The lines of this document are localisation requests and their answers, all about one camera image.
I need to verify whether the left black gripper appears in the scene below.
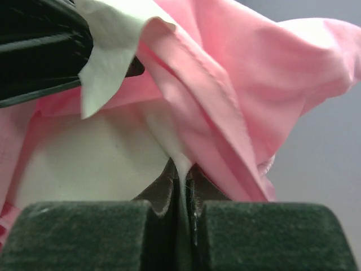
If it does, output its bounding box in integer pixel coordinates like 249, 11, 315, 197
1, 0, 93, 108

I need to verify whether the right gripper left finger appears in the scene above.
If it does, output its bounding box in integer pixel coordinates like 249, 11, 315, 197
1, 161, 179, 270

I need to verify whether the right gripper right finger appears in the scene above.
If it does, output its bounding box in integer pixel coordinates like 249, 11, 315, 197
186, 166, 358, 271

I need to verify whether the pink rose-patterned pillowcase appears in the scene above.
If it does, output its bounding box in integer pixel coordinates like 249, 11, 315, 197
1, 1, 360, 244

